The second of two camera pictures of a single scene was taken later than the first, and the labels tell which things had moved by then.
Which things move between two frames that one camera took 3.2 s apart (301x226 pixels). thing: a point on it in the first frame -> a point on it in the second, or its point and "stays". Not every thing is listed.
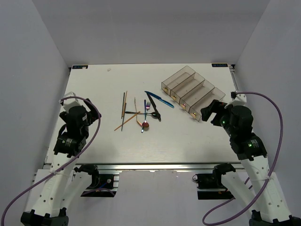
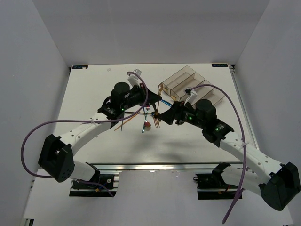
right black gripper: x=215 y=107 -> x=175 y=113
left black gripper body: x=91 y=116 -> x=138 y=97
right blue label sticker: x=219 y=65 stays
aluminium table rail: x=156 y=166 stays
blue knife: x=161 y=100 stays
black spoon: x=154 y=114 stays
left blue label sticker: x=80 y=67 stays
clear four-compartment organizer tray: x=191 y=90 stays
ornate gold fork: x=136 y=110 -> x=157 y=117
